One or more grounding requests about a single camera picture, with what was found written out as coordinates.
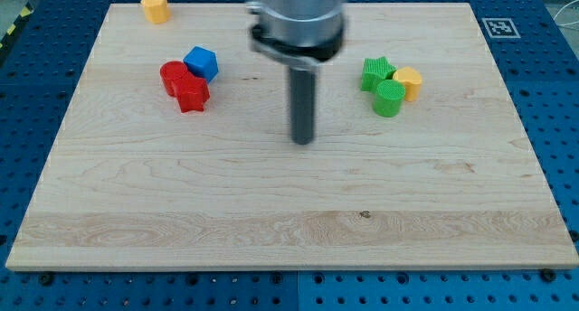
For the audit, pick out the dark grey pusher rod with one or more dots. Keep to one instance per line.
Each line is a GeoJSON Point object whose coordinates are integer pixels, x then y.
{"type": "Point", "coordinates": [302, 100]}

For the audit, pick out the green cylinder block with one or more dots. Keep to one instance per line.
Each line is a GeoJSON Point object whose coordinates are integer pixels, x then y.
{"type": "Point", "coordinates": [389, 95]}

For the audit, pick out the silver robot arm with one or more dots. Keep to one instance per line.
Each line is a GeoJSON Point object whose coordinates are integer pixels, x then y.
{"type": "Point", "coordinates": [300, 34]}

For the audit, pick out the green star block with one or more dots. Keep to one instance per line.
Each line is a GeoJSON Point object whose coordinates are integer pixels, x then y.
{"type": "Point", "coordinates": [374, 71]}

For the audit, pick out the blue cube block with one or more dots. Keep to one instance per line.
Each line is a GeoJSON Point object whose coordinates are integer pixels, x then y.
{"type": "Point", "coordinates": [202, 63]}

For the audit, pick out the yellow heart block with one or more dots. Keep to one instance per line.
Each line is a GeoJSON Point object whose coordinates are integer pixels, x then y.
{"type": "Point", "coordinates": [411, 80]}

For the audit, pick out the red star block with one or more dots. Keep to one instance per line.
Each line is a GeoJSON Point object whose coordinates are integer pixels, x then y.
{"type": "Point", "coordinates": [191, 93]}

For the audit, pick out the red cylinder block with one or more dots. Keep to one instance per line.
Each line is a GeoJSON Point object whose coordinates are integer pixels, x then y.
{"type": "Point", "coordinates": [171, 72]}

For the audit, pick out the yellow hexagon block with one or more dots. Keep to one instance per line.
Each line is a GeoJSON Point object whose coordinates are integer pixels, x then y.
{"type": "Point", "coordinates": [156, 11]}

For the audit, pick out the wooden board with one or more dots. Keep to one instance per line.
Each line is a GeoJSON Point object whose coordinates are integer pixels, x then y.
{"type": "Point", "coordinates": [133, 184]}

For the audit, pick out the white fiducial marker tag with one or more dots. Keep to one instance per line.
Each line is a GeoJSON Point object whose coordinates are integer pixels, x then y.
{"type": "Point", "coordinates": [500, 28]}

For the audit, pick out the yellow black hazard tape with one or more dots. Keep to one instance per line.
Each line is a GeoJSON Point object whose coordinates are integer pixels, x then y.
{"type": "Point", "coordinates": [15, 29]}

